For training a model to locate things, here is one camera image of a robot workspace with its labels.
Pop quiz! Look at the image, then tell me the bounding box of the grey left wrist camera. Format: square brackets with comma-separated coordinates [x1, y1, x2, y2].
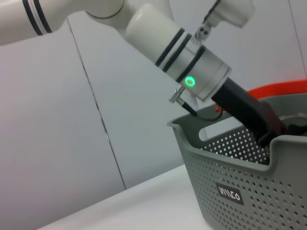
[207, 0, 255, 27]

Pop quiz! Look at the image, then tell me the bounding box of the grey perforated storage basket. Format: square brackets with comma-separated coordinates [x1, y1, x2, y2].
[166, 92, 307, 230]

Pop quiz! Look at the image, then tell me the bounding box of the braided left camera cable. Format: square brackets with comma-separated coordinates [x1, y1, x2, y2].
[191, 0, 223, 45]

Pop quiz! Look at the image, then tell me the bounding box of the orange basket carry handle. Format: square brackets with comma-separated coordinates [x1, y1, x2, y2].
[214, 79, 307, 113]

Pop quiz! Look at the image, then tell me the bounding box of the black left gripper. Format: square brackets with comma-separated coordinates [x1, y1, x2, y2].
[211, 78, 287, 147]

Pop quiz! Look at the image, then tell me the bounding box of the left gripper cable with plug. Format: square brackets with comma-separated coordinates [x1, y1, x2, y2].
[168, 86, 223, 121]

